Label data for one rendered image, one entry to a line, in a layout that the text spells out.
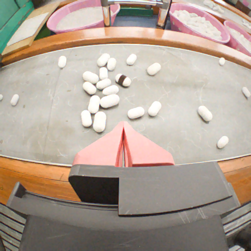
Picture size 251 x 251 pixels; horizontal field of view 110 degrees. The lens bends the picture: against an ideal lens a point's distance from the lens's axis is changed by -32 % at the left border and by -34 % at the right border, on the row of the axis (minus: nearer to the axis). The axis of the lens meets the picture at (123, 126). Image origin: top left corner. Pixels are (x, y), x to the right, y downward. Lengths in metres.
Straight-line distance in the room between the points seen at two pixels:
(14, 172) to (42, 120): 0.13
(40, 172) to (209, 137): 0.35
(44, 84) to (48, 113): 0.08
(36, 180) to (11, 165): 0.09
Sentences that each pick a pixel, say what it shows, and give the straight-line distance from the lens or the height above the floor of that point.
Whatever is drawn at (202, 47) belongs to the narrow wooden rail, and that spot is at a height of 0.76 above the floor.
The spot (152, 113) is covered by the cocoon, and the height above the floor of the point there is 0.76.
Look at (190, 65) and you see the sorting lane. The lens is 0.37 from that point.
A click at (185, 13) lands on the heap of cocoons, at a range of 0.67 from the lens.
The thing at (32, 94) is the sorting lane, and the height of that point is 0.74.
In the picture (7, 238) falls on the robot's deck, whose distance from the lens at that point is 0.64.
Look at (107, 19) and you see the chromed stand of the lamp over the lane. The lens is 0.39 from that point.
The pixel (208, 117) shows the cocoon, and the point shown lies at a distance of 0.29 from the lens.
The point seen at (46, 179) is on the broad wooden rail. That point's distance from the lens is 0.26.
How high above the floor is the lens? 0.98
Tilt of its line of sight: 76 degrees down
